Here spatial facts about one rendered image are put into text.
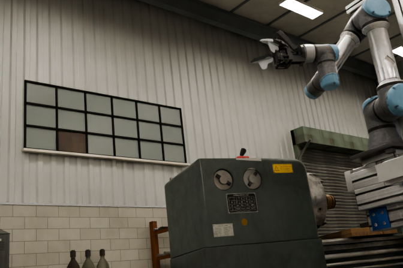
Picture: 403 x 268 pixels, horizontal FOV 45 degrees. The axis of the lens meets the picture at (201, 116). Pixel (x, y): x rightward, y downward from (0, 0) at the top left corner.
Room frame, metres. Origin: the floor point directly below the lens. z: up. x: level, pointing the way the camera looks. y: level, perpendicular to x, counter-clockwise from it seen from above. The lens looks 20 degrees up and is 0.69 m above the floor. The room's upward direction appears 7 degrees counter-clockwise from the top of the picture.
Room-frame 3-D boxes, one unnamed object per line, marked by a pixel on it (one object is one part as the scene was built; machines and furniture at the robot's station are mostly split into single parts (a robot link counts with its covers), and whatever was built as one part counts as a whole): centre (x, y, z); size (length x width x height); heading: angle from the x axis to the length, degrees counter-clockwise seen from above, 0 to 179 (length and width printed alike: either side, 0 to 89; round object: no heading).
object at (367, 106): (2.04, -0.77, 1.33); 0.13 x 0.12 x 0.14; 13
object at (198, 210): (2.49, -0.12, 1.06); 0.59 x 0.48 x 0.39; 114
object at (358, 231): (2.79, -0.75, 0.89); 0.36 x 0.30 x 0.04; 24
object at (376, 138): (2.04, -0.77, 1.21); 0.15 x 0.15 x 0.10
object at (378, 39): (1.91, -0.79, 1.54); 0.15 x 0.12 x 0.55; 13
